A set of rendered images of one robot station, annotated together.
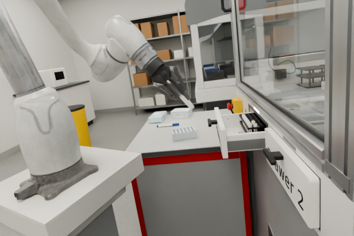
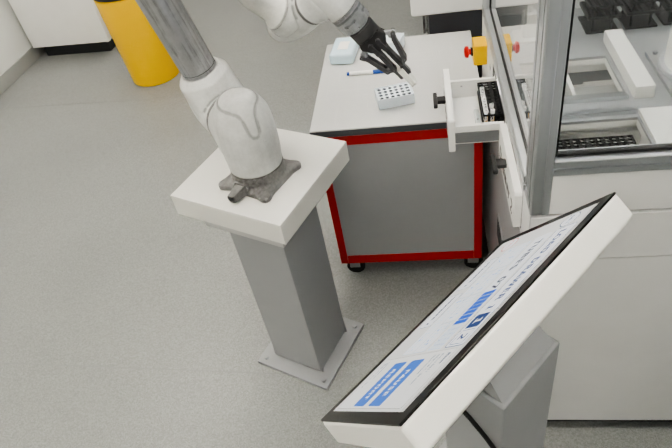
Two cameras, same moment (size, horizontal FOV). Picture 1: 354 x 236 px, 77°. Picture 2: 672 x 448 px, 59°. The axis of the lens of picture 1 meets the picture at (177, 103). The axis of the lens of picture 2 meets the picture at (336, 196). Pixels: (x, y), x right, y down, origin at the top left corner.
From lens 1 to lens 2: 95 cm
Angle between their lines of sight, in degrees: 28
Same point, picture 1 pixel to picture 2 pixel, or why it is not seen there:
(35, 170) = (244, 174)
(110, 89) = not seen: outside the picture
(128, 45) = (331, 10)
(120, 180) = (328, 177)
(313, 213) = (516, 217)
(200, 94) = (420, 0)
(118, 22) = not seen: outside the picture
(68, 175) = (276, 177)
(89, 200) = (306, 202)
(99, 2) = not seen: outside the picture
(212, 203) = (432, 189)
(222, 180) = (447, 162)
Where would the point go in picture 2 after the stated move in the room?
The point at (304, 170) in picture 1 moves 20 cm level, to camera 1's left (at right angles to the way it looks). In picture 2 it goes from (515, 185) to (429, 197)
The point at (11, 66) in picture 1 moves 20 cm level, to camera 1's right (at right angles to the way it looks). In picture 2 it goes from (182, 46) to (257, 34)
